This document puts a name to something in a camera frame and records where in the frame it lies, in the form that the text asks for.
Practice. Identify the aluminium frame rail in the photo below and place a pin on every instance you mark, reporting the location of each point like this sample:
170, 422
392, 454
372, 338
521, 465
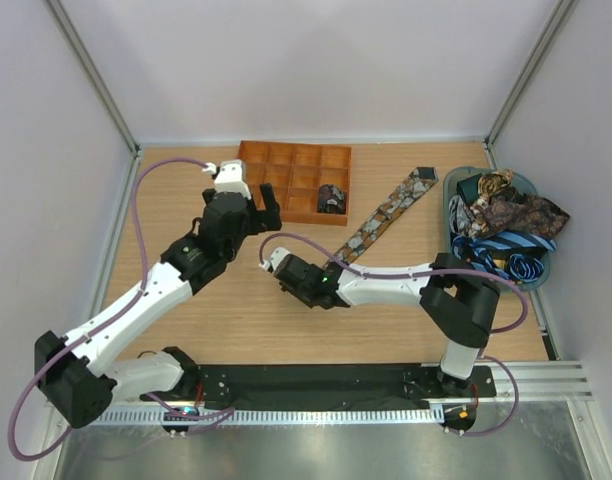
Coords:
550, 380

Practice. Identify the orange compartment tray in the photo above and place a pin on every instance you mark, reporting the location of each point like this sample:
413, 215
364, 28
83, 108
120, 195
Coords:
297, 172

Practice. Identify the dark brown paisley tie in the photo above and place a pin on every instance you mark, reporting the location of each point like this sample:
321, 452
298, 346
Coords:
530, 214

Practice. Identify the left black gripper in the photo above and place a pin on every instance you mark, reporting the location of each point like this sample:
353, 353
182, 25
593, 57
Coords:
271, 208

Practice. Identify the blue striped tie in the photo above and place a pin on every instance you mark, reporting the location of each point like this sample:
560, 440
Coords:
509, 255

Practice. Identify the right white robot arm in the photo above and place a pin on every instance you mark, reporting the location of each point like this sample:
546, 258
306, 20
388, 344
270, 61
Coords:
460, 302

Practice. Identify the dark green tie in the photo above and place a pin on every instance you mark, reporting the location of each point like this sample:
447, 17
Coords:
468, 189

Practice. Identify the brown floral tie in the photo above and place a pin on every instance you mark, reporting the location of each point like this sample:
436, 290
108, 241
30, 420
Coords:
415, 185

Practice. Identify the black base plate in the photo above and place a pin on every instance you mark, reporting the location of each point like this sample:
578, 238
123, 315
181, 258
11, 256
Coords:
327, 388

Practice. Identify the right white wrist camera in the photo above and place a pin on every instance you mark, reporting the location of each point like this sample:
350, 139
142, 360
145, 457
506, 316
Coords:
272, 263

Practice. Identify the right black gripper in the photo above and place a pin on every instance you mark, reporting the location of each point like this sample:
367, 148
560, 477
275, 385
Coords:
286, 288

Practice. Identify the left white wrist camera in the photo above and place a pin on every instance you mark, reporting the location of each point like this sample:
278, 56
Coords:
229, 177

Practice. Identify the grey patterned tie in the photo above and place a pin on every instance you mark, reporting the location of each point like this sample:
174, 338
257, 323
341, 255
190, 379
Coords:
464, 220

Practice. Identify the rolled dark floral tie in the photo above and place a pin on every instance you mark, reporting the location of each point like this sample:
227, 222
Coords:
331, 200

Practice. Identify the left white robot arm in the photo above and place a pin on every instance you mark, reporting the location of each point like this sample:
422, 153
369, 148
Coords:
77, 372

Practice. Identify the gold patterned tie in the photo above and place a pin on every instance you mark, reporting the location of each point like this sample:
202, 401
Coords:
490, 184

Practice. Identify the teal plastic basket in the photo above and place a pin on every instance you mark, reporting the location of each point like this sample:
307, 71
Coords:
449, 190

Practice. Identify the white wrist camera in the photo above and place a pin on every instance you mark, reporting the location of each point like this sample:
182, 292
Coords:
272, 263
229, 177

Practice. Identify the white slotted cable duct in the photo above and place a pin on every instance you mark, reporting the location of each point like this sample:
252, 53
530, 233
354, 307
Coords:
154, 415

